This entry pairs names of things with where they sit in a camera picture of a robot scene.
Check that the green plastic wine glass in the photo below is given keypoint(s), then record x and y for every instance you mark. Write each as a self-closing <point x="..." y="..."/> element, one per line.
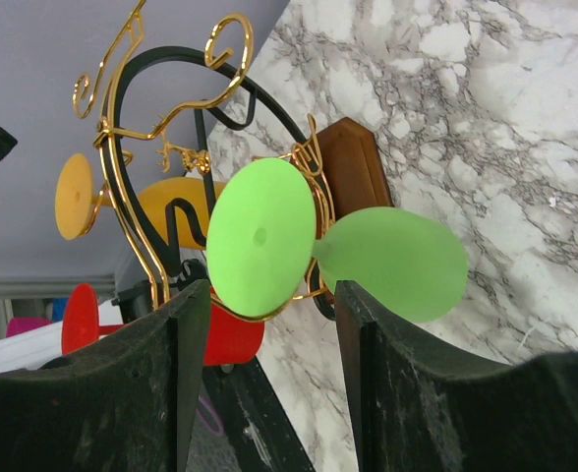
<point x="262" y="237"/>

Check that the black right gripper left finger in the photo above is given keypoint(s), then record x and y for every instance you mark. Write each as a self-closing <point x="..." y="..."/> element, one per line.
<point x="125" y="403"/>

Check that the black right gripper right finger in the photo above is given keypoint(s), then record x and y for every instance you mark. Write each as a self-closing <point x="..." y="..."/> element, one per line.
<point x="418" y="403"/>

